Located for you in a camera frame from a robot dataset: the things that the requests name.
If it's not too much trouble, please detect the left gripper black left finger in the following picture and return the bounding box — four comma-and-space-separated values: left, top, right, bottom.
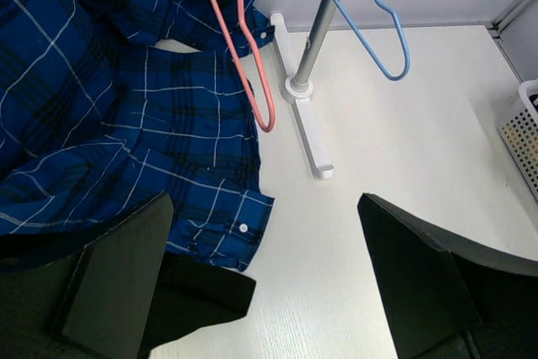
51, 193, 173, 358

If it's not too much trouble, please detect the white perforated basket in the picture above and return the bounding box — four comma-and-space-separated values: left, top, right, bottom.
497, 79, 537, 200

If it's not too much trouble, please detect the pink wire hanger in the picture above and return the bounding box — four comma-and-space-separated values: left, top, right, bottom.
209, 0, 277, 133

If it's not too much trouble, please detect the metal clothes rack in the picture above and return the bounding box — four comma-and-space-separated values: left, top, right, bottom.
270, 0, 336, 180

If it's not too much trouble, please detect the blue plaid shirt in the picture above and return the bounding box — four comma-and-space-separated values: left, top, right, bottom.
1, 0, 274, 271

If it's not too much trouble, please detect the light blue wire hanger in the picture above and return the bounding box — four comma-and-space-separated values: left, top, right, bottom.
302, 0, 411, 82

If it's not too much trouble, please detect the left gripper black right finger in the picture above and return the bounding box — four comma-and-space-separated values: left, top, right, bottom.
357, 193, 537, 358

